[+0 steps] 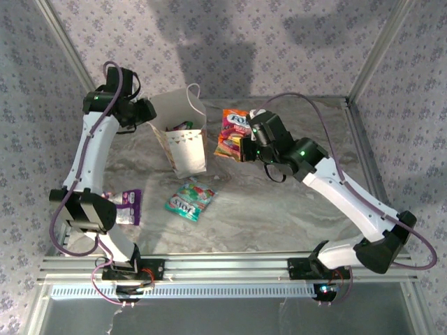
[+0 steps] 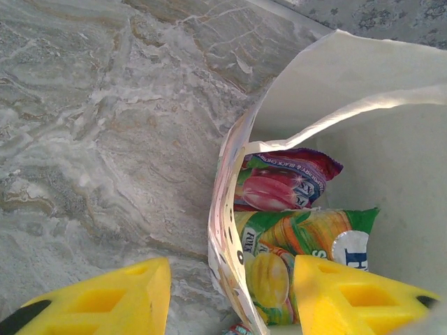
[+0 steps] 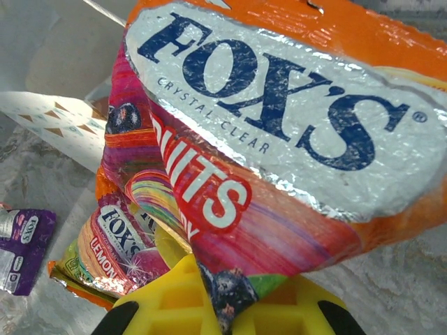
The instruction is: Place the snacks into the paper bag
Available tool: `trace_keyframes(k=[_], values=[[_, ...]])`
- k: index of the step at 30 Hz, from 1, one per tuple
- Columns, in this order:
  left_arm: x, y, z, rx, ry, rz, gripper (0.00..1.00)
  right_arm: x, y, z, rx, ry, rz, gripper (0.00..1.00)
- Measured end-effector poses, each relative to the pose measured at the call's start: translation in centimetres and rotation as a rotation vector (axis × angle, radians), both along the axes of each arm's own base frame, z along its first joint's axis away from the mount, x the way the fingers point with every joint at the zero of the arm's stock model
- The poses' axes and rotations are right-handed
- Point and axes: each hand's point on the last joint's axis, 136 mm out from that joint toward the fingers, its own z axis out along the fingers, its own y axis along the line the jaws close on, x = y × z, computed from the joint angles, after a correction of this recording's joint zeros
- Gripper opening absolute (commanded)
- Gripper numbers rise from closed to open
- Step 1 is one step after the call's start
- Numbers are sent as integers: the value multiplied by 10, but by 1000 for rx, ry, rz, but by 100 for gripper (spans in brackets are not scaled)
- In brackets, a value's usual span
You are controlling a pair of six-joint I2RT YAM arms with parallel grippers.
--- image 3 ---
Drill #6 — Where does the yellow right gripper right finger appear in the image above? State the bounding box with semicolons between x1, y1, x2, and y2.
240;274;367;335

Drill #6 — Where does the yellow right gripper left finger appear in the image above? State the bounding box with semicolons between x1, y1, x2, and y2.
91;253;224;335

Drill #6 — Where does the purple Fox's candy bag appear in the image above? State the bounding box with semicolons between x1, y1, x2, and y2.
0;204;58;297

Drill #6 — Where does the orange Fox's candy bag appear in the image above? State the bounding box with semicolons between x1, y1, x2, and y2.
47;0;447;334

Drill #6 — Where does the cartoon animal print paper bag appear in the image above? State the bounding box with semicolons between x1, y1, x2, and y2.
0;0;139;175

